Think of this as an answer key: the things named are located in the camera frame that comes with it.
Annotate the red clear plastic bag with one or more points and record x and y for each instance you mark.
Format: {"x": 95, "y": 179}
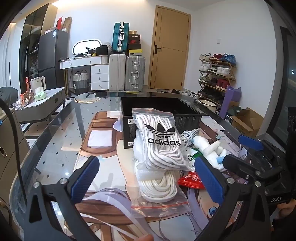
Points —
{"x": 26, "y": 97}

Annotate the white dressing table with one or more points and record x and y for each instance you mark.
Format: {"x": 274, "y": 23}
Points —
{"x": 99, "y": 74}

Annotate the wooden shoe rack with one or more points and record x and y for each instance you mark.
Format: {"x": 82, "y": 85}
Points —
{"x": 227, "y": 66}

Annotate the oval mirror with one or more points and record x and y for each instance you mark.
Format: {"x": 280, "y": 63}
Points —
{"x": 83, "y": 46}

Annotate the black cardboard box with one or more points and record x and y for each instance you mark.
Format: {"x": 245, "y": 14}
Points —
{"x": 129, "y": 129}

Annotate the oval rug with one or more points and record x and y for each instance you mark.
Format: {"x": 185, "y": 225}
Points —
{"x": 86, "y": 98}

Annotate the white electric kettle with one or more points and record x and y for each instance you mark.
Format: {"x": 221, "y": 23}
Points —
{"x": 38, "y": 84}

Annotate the silver suitcase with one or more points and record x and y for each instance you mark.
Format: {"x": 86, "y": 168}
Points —
{"x": 135, "y": 71}

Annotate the flat brown cardboard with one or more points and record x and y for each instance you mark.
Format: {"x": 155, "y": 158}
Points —
{"x": 67, "y": 24}

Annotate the white ribbed container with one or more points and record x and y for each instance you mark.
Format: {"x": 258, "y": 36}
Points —
{"x": 104, "y": 59}

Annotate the white suitcase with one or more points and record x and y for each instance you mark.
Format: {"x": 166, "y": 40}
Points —
{"x": 116, "y": 71}

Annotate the black framed glass door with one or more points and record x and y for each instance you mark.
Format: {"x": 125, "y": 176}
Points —
{"x": 284, "y": 92}

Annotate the purple bag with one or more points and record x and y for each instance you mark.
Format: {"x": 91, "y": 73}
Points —
{"x": 229, "y": 99}

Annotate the black handbag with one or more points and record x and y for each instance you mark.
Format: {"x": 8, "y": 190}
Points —
{"x": 101, "y": 50}

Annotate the teal suitcase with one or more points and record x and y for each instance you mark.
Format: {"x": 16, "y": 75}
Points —
{"x": 118, "y": 37}

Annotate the red paper bag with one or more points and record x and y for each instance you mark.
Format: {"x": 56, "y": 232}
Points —
{"x": 59, "y": 23}

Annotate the green tissue pack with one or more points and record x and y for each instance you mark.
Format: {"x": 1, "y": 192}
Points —
{"x": 41, "y": 95}

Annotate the grey plush toy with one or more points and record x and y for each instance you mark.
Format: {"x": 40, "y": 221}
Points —
{"x": 108, "y": 47}

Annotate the white enamel basin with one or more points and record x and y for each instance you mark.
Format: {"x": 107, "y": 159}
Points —
{"x": 207, "y": 104}

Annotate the person's left hand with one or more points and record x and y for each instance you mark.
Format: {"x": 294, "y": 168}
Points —
{"x": 145, "y": 238}

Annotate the open cardboard box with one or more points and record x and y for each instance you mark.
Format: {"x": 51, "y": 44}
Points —
{"x": 252, "y": 120}

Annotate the grey side table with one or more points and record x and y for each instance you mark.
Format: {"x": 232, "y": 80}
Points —
{"x": 53, "y": 97}

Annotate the black glass wardrobe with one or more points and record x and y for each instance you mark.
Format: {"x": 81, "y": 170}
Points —
{"x": 30, "y": 30}

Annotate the white round disc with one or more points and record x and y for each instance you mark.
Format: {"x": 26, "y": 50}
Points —
{"x": 117, "y": 127}

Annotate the brown shoe box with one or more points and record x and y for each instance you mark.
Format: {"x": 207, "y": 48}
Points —
{"x": 132, "y": 32}

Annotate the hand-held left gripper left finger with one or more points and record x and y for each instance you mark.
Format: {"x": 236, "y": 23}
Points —
{"x": 85, "y": 180}

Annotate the black shoe box red logo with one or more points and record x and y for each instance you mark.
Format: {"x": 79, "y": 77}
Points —
{"x": 134, "y": 42}

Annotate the bag of white striped shoelaces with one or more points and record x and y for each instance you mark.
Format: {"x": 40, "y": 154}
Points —
{"x": 161, "y": 139}

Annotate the printed cartoon desk mat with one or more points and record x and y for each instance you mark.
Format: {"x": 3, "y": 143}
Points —
{"x": 108, "y": 171}

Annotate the wooden door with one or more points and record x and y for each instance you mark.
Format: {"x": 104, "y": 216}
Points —
{"x": 171, "y": 58}

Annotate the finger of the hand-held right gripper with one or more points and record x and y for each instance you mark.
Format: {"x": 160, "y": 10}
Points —
{"x": 240, "y": 165}
{"x": 251, "y": 141}

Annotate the black refrigerator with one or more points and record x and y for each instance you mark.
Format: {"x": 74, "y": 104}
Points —
{"x": 48, "y": 53}

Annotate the green white medicine sachet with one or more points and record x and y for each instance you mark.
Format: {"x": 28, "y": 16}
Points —
{"x": 191, "y": 160}

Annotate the red packet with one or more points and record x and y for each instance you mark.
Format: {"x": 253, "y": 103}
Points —
{"x": 192, "y": 181}

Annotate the person's right hand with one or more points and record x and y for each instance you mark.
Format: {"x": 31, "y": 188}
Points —
{"x": 286, "y": 209}

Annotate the grey drawer cabinet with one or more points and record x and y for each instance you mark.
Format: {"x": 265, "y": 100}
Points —
{"x": 9, "y": 157}

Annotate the white sneakers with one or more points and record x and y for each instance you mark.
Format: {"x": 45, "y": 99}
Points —
{"x": 190, "y": 93}

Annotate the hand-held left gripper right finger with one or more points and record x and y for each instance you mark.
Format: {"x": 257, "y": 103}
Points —
{"x": 208, "y": 176}

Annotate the wicker basket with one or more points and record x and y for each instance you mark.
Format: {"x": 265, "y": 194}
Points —
{"x": 79, "y": 81}

